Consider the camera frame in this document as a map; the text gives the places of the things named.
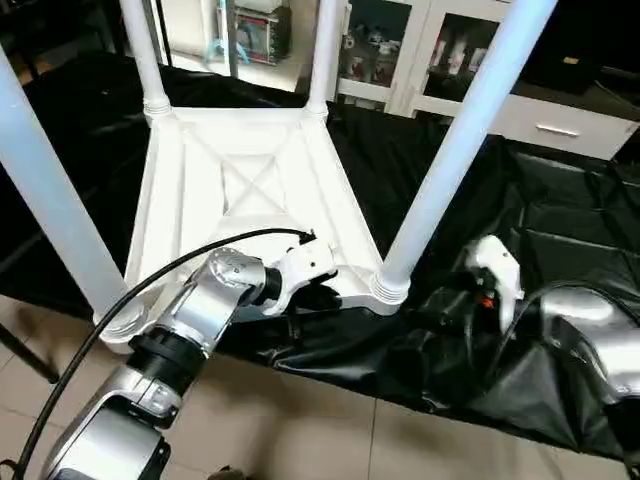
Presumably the white plastic table top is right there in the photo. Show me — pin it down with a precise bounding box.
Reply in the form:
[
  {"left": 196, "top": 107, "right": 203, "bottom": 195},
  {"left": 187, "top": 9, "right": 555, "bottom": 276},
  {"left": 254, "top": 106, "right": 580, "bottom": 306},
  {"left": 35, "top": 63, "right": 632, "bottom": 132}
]
[{"left": 95, "top": 100, "right": 413, "bottom": 353}]

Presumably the black work mat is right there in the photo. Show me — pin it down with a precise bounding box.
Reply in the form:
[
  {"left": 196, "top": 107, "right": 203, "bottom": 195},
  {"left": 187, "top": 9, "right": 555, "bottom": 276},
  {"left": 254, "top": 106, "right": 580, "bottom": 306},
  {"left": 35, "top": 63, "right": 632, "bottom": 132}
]
[{"left": 0, "top": 55, "right": 640, "bottom": 461}]

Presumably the white plastic table leg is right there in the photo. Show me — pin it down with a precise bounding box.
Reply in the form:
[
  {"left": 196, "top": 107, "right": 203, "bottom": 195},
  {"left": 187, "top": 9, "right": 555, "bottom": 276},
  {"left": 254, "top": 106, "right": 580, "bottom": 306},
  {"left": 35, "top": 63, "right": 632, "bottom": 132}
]
[
  {"left": 0, "top": 45, "right": 133, "bottom": 323},
  {"left": 118, "top": 0, "right": 174, "bottom": 117},
  {"left": 372, "top": 0, "right": 559, "bottom": 305},
  {"left": 304, "top": 0, "right": 347, "bottom": 121}
]

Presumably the white glass-door cabinet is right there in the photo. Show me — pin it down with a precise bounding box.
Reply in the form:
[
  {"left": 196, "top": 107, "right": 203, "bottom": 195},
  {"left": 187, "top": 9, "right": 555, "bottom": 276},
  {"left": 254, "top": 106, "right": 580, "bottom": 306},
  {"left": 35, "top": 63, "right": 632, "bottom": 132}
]
[{"left": 335, "top": 0, "right": 523, "bottom": 119}]

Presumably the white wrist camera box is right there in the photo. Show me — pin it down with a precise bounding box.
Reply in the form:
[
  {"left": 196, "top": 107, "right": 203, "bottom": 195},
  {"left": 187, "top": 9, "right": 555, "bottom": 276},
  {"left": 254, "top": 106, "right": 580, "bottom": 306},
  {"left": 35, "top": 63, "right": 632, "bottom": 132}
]
[
  {"left": 465, "top": 236, "right": 525, "bottom": 331},
  {"left": 262, "top": 240, "right": 339, "bottom": 317}
]

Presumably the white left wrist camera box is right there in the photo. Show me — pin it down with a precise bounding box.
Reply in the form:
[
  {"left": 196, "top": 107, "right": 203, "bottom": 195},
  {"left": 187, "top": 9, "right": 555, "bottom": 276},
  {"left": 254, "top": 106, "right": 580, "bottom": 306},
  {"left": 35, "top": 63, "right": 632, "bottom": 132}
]
[{"left": 262, "top": 240, "right": 339, "bottom": 317}]

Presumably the white drawer unit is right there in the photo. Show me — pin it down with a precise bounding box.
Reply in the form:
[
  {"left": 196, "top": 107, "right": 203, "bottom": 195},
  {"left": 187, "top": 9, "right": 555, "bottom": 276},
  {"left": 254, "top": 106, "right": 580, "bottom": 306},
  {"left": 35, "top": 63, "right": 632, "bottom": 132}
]
[{"left": 490, "top": 95, "right": 640, "bottom": 161}]

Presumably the blue grey floor appliance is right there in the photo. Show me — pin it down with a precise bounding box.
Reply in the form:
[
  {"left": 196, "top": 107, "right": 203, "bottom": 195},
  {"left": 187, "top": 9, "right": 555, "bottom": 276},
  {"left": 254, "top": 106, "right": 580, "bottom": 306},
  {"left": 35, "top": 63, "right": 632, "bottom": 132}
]
[{"left": 208, "top": 5, "right": 293, "bottom": 67}]

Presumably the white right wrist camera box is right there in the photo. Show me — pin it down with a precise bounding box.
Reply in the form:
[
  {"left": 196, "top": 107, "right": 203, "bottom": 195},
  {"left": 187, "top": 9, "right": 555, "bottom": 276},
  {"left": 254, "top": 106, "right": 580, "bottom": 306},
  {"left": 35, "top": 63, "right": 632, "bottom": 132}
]
[{"left": 465, "top": 236, "right": 525, "bottom": 331}]

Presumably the black metal bench leg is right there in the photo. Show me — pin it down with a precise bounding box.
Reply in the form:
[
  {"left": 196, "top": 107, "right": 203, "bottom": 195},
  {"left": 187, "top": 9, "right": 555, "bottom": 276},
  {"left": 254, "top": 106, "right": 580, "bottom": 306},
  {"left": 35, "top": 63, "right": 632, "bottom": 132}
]
[{"left": 0, "top": 322, "right": 59, "bottom": 385}]

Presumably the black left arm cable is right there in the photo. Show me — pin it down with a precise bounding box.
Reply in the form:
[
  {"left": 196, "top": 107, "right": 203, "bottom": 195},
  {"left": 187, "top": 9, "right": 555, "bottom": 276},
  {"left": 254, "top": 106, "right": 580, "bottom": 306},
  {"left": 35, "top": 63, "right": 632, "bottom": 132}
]
[{"left": 0, "top": 228, "right": 317, "bottom": 480}]

